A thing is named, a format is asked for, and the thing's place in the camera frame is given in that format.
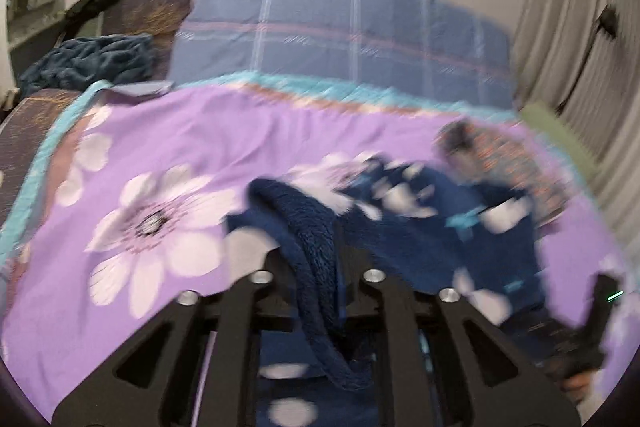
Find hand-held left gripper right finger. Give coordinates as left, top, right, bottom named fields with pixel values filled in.
left=342, top=267, right=583, bottom=427

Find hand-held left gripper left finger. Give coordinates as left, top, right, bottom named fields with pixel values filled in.
left=52, top=251, right=307, bottom=427

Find navy fleece garment white dots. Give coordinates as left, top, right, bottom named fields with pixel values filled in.
left=225, top=154, right=576, bottom=427

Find person's right hand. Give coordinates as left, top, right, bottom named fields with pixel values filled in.
left=560, top=369, right=602, bottom=408

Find folded orange grey floral garment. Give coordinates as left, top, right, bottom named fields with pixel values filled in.
left=435, top=119, right=568, bottom=223

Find purple floral bed blanket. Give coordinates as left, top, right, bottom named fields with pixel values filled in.
left=0, top=72, right=632, bottom=427

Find green cushion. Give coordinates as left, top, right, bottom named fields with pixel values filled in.
left=520, top=102, right=599, bottom=178

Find dark teal fleece blanket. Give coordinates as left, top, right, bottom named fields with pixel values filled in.
left=17, top=34, right=156, bottom=100

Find blue plaid pillow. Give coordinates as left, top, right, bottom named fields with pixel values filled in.
left=167, top=0, right=517, bottom=108

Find black device on stand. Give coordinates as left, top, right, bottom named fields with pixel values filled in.
left=555, top=6, right=622, bottom=115

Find brown patterned bed cover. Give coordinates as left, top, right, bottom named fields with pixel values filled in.
left=0, top=0, right=197, bottom=228

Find black bag strap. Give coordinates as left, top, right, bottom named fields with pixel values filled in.
left=62, top=0, right=151, bottom=44

